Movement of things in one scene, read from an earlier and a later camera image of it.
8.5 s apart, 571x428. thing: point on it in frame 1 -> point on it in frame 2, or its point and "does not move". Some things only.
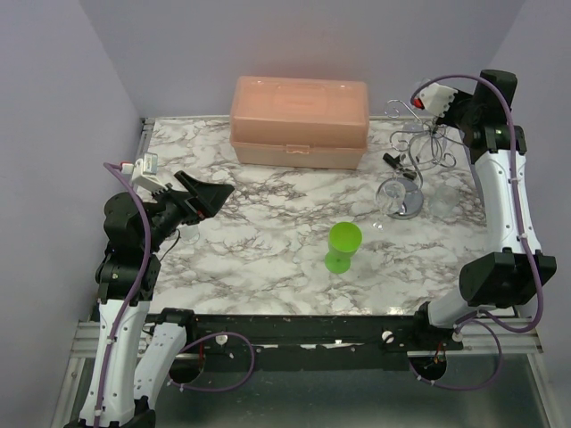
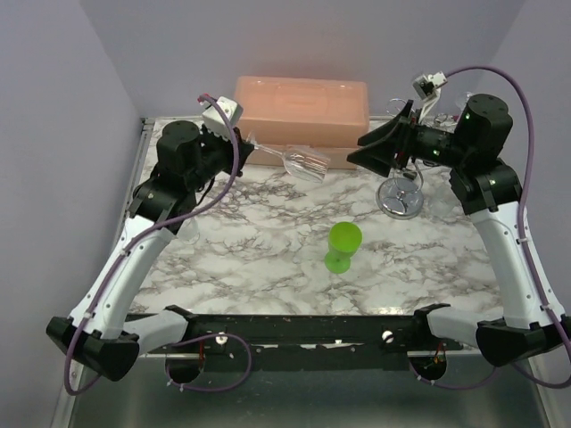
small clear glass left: (190, 234) does not move
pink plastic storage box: (299, 121) does not move
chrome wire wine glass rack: (401, 198) does not move
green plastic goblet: (344, 239) does not move
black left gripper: (207, 200) -> (244, 150)
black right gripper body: (459, 112) -> (434, 144)
